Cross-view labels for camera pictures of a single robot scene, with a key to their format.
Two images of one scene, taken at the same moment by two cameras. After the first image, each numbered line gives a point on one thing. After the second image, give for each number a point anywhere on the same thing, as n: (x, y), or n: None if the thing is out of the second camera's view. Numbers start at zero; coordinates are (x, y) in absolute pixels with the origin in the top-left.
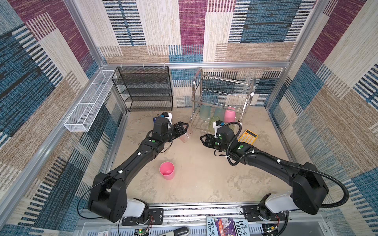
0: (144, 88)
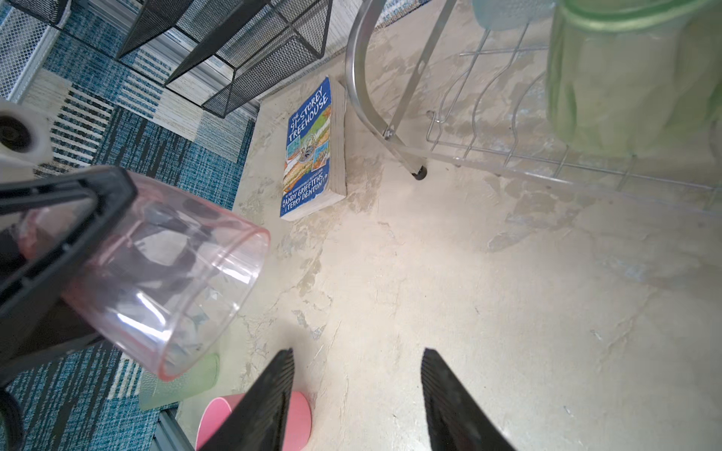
0: (241, 48)
